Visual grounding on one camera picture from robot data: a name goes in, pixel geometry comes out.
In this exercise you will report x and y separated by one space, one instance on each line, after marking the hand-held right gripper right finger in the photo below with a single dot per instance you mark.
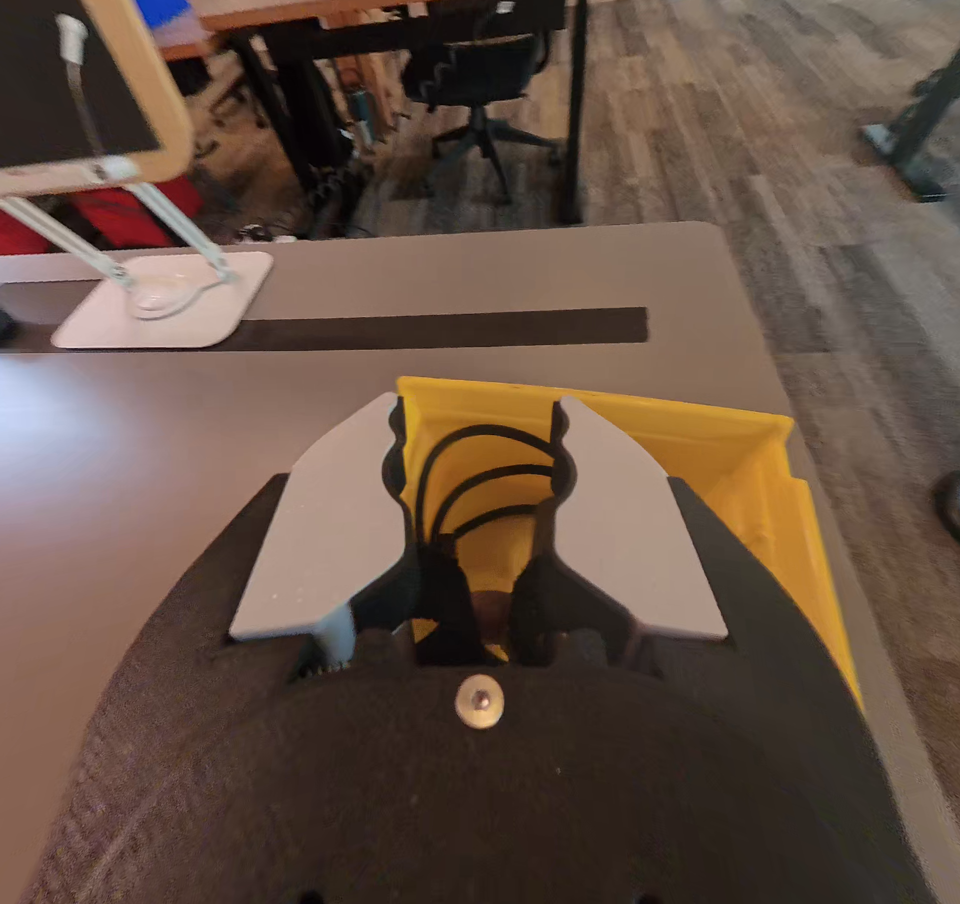
637 544

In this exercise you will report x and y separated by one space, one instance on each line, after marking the black mesh desk chair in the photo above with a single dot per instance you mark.
480 71

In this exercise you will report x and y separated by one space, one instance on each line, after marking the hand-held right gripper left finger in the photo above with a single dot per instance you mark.
322 529

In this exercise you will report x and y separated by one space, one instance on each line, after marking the red bag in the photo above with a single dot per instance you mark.
120 210

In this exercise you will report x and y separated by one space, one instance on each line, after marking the yellow plastic bin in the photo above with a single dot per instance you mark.
720 454

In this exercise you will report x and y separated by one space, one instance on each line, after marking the white panel stand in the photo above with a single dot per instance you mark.
157 304

